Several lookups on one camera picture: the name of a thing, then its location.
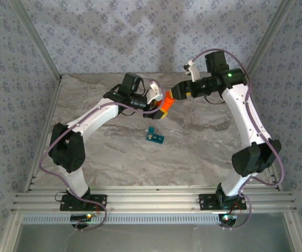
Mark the orange pill bottle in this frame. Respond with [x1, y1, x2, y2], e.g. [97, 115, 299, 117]
[159, 97, 173, 112]

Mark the grey metal panel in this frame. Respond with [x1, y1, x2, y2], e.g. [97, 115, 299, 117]
[14, 213, 298, 252]

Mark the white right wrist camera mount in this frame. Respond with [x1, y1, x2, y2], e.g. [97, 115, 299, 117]
[182, 60, 201, 82]

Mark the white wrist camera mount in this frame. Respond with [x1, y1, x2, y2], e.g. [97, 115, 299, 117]
[182, 60, 201, 82]
[145, 81, 164, 103]

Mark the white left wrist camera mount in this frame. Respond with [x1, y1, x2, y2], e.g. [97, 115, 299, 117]
[145, 81, 164, 103]

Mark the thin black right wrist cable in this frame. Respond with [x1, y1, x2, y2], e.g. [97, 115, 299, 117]
[204, 94, 227, 104]

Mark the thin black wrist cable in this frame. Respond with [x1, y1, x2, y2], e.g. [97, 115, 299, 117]
[204, 94, 227, 104]
[119, 109, 141, 117]

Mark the thin black left wrist cable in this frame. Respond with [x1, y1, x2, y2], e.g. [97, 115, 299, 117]
[119, 109, 141, 117]

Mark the slanted aluminium frame post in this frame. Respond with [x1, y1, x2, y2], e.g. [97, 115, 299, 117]
[242, 0, 296, 79]
[8, 0, 63, 81]

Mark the wide aluminium frame rail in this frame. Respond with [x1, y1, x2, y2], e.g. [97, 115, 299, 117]
[11, 185, 297, 213]

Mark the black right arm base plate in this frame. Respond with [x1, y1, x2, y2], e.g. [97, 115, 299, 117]
[198, 193, 247, 211]

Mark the grey slotted cable duct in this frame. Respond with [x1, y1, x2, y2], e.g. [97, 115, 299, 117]
[21, 214, 221, 225]

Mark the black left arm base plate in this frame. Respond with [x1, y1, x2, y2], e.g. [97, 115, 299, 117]
[60, 194, 107, 212]

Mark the short aluminium frame leg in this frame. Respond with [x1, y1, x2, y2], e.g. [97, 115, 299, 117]
[0, 211, 23, 252]
[283, 211, 302, 252]

